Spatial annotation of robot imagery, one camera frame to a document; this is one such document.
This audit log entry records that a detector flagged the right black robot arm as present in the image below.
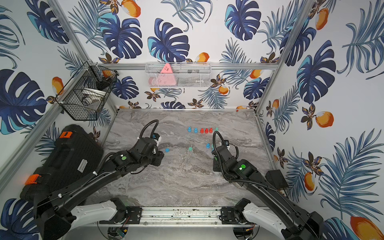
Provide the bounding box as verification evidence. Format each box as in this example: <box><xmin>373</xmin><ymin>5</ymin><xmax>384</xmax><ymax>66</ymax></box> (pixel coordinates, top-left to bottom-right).
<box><xmin>212</xmin><ymin>131</ymin><xmax>324</xmax><ymax>240</ymax></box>

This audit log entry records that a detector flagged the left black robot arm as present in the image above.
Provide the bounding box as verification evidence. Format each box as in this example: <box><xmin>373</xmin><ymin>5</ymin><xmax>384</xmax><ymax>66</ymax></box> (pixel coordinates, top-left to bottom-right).
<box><xmin>34</xmin><ymin>132</ymin><xmax>164</xmax><ymax>240</ymax></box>

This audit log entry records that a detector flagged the black power supply box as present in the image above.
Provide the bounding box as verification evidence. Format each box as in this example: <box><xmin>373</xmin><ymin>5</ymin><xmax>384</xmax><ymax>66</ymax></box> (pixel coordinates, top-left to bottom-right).
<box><xmin>265</xmin><ymin>170</ymin><xmax>288</xmax><ymax>190</ymax></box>

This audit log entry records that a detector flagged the black plastic tool case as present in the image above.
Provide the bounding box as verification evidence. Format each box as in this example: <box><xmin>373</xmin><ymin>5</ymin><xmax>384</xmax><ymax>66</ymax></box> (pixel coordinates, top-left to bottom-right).
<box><xmin>20</xmin><ymin>125</ymin><xmax>104</xmax><ymax>203</ymax></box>

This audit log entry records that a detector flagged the pink triangle card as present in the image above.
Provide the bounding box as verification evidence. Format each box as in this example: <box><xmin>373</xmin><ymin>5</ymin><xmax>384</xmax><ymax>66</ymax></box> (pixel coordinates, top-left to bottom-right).
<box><xmin>155</xmin><ymin>63</ymin><xmax>177</xmax><ymax>87</ymax></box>

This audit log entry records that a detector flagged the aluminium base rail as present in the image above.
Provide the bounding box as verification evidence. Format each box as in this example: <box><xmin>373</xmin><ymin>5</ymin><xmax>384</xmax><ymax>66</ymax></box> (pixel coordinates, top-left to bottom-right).
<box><xmin>68</xmin><ymin>206</ymin><xmax>304</xmax><ymax>227</ymax></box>

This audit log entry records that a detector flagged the clear mesh wall tray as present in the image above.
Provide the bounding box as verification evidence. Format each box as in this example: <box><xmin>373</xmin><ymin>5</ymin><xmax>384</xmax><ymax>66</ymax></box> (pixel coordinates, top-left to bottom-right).
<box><xmin>145</xmin><ymin>62</ymin><xmax>212</xmax><ymax>88</ymax></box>

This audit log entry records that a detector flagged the black wire basket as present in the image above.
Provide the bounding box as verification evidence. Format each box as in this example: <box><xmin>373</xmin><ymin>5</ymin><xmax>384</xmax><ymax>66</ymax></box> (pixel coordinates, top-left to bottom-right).
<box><xmin>55</xmin><ymin>62</ymin><xmax>119</xmax><ymax>121</ymax></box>

